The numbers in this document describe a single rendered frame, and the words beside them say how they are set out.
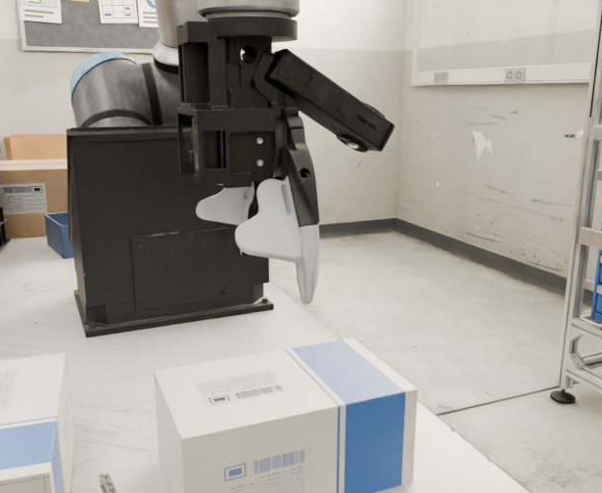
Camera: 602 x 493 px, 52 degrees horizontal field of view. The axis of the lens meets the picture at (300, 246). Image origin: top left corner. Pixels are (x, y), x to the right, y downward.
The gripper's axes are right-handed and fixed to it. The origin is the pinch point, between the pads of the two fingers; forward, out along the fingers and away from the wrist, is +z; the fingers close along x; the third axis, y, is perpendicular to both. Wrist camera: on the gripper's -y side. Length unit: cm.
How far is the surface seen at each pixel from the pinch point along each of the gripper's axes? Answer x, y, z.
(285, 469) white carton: 6.0, 2.0, 13.8
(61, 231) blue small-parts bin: -84, 16, 12
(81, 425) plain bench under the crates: -15.0, 16.3, 18.2
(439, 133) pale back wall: -300, -226, 13
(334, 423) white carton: 6.0, -2.2, 10.8
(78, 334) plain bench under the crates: -41.1, 15.2, 18.2
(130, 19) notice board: -348, -37, -57
